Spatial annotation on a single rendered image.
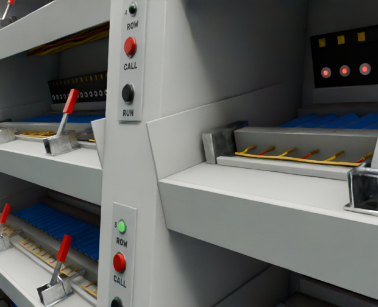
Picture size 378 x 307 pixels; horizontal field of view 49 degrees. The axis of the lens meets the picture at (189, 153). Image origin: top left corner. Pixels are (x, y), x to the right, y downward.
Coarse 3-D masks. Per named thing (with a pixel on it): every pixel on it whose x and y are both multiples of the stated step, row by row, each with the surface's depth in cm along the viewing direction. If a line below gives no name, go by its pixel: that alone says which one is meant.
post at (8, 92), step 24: (0, 0) 91; (24, 0) 94; (48, 0) 98; (0, 72) 92; (24, 72) 96; (48, 72) 99; (0, 96) 92; (24, 96) 96; (48, 96) 99; (0, 192) 94
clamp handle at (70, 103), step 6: (72, 90) 56; (78, 90) 56; (72, 96) 56; (66, 102) 56; (72, 102) 56; (66, 108) 56; (72, 108) 56; (66, 114) 56; (66, 120) 56; (60, 126) 56; (60, 132) 55
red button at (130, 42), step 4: (128, 40) 38; (132, 40) 38; (124, 44) 38; (128, 44) 38; (132, 44) 37; (124, 48) 38; (128, 48) 38; (132, 48) 37; (128, 52) 38; (132, 52) 38
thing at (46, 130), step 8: (16, 128) 82; (24, 128) 78; (32, 128) 75; (40, 128) 72; (48, 128) 70; (56, 128) 68; (72, 128) 63; (80, 128) 61; (40, 136) 69; (48, 136) 67; (80, 136) 62; (88, 136) 60
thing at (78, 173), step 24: (0, 120) 93; (96, 120) 42; (0, 144) 74; (24, 144) 69; (96, 144) 42; (0, 168) 73; (24, 168) 62; (48, 168) 54; (72, 168) 48; (96, 168) 43; (72, 192) 50; (96, 192) 45
